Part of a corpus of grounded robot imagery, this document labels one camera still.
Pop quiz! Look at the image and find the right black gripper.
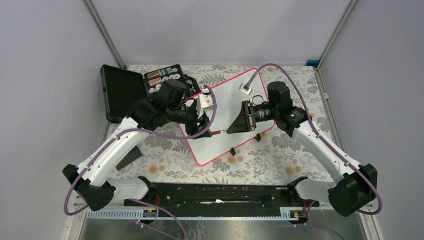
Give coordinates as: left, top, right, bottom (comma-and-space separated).
227, 100, 279, 134

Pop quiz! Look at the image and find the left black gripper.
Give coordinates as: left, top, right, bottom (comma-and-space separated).
167, 101, 213, 138

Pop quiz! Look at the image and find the pink framed whiteboard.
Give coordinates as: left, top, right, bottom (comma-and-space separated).
185, 68, 275, 166

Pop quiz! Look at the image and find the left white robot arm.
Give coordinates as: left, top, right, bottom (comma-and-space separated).
62, 79, 217, 216

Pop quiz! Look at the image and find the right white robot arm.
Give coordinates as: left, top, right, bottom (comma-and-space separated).
226, 81, 378, 217

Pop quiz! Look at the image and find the floral patterned table mat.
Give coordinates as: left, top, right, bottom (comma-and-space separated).
110, 66, 332, 185

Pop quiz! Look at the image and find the black poker chip case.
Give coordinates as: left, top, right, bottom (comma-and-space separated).
100, 64, 201, 124

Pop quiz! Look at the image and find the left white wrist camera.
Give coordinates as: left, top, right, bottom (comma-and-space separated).
196, 94, 214, 119

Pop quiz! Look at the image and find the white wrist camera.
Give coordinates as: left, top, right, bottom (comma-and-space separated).
238, 83, 254, 95
196, 94, 214, 119

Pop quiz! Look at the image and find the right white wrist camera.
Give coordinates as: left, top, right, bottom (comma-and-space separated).
238, 83, 254, 95

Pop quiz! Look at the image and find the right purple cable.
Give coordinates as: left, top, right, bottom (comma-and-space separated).
245, 63, 384, 240

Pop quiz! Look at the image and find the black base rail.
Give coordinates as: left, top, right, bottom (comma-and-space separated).
141, 182, 319, 213

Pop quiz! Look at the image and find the blue corner bracket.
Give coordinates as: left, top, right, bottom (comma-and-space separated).
305, 60, 320, 68

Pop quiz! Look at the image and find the white slotted cable duct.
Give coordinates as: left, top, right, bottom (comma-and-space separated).
85, 207, 299, 221

